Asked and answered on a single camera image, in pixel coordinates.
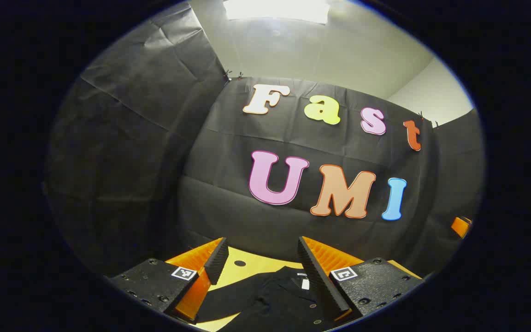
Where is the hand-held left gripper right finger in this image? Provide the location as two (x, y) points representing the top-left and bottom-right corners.
(298, 236), (425, 323)

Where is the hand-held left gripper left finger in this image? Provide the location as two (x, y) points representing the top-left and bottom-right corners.
(109, 237), (230, 324)

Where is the black garment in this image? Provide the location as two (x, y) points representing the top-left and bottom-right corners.
(195, 266), (340, 332)

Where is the black backdrop cloth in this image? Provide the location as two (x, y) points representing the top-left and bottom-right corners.
(44, 2), (485, 278)

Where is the ceiling light panel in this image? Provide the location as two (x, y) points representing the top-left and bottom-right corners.
(223, 0), (331, 24)

